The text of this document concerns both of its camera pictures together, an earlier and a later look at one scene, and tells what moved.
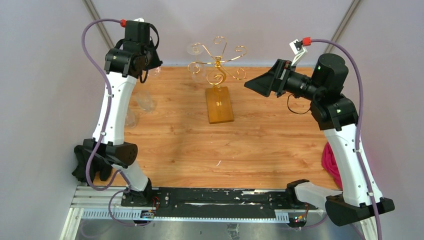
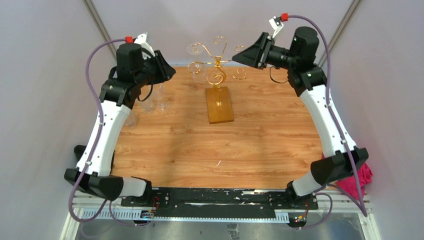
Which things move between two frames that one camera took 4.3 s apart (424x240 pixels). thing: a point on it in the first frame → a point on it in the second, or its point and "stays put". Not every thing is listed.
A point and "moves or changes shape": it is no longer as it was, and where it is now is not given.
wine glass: x=154 y=72 moves or changes shape
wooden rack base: x=219 y=106 stays put
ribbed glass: x=130 y=118 stays put
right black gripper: x=275 y=79 → x=256 y=56
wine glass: x=198 y=70 stays put
